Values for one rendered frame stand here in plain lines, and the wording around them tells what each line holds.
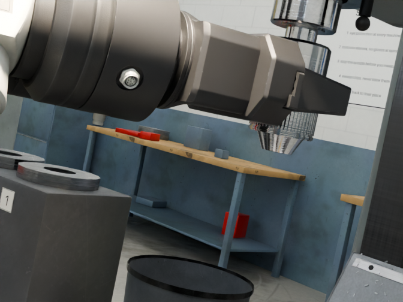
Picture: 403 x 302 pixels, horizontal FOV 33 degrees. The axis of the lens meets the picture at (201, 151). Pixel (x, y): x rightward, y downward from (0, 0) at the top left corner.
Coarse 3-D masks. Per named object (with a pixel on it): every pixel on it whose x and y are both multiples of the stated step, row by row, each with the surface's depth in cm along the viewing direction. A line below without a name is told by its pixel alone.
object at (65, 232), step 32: (0, 160) 77; (32, 160) 79; (0, 192) 71; (32, 192) 68; (64, 192) 68; (96, 192) 73; (0, 224) 71; (32, 224) 67; (64, 224) 69; (96, 224) 72; (0, 256) 70; (32, 256) 67; (64, 256) 70; (96, 256) 73; (0, 288) 70; (32, 288) 67; (64, 288) 70; (96, 288) 74
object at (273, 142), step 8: (264, 136) 48; (272, 136) 47; (280, 136) 47; (264, 144) 48; (272, 144) 48; (280, 144) 48; (288, 144) 48; (296, 144) 48; (280, 152) 48; (288, 152) 48
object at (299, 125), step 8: (304, 56) 46; (312, 64) 47; (320, 64) 47; (328, 64) 48; (320, 72) 47; (296, 112) 47; (288, 120) 47; (296, 120) 47; (304, 120) 47; (312, 120) 47; (256, 128) 47; (264, 128) 47; (272, 128) 47; (280, 128) 47; (288, 128) 47; (296, 128) 47; (304, 128) 47; (312, 128) 48; (288, 136) 47; (296, 136) 47; (304, 136) 47
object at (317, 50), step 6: (300, 42) 46; (306, 42) 46; (312, 42) 46; (300, 48) 46; (306, 48) 46; (312, 48) 46; (318, 48) 47; (324, 48) 47; (306, 54) 46; (312, 54) 46; (318, 54) 47; (324, 54) 47; (330, 54) 48; (324, 60) 47
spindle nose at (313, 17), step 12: (276, 0) 48; (288, 0) 47; (300, 0) 46; (312, 0) 46; (324, 0) 46; (336, 0) 47; (276, 12) 47; (288, 12) 47; (300, 12) 46; (312, 12) 46; (324, 12) 46; (336, 12) 47; (276, 24) 49; (312, 24) 46; (324, 24) 46; (336, 24) 48
